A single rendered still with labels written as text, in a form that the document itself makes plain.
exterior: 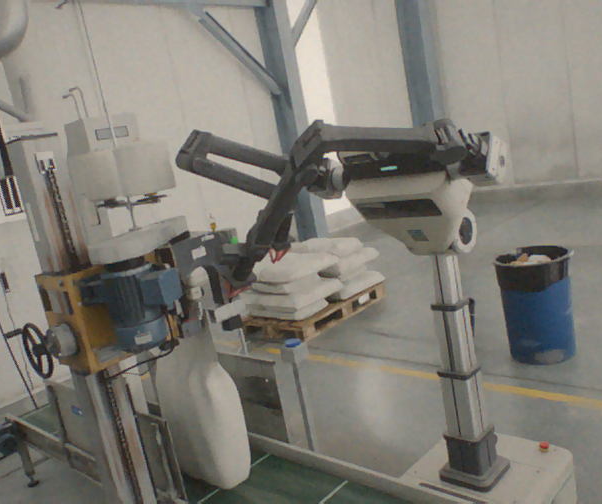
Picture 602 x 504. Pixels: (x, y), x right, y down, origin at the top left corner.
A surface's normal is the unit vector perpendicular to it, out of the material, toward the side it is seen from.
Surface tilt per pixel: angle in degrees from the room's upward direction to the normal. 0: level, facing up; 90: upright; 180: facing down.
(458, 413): 90
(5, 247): 90
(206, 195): 90
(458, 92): 90
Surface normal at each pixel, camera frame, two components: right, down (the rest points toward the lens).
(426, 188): -0.57, -0.57
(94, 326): 0.72, 0.00
